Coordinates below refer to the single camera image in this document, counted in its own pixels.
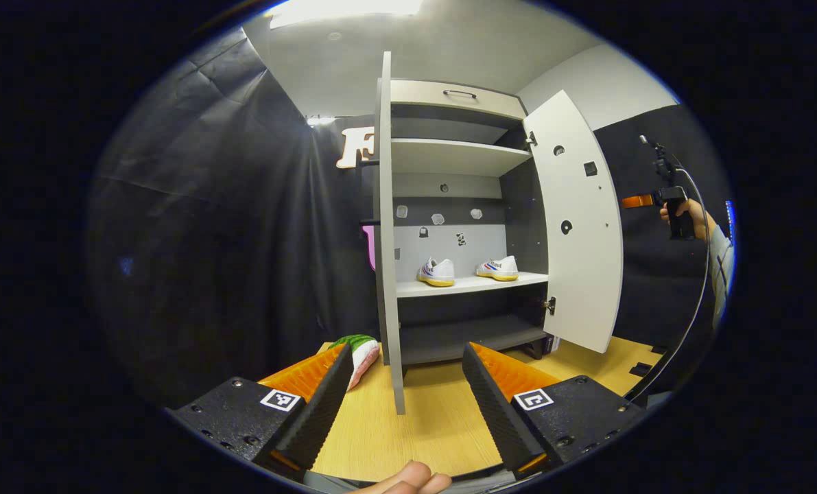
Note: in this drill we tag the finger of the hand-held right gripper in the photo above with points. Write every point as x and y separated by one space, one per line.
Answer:
638 201

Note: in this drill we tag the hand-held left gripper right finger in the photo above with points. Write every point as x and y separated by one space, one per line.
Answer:
497 418

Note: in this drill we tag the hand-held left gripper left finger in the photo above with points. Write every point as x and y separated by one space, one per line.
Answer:
319 418

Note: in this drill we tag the white shoe cabinet door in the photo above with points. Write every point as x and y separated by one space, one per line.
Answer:
386 274
579 274

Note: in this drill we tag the white shoe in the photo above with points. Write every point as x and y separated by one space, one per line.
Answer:
499 269
437 272

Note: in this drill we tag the white shoe cabinet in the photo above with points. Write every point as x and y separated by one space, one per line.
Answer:
449 154

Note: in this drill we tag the green and pink object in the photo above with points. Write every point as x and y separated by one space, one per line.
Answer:
367 353

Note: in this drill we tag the small flat black item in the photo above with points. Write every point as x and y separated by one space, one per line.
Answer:
640 369

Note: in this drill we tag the black backdrop cloth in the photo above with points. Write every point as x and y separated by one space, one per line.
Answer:
230 240

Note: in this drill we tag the bright lamp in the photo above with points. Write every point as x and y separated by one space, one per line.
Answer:
320 121

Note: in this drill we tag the ceiling light panel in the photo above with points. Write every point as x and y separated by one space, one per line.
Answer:
346 10

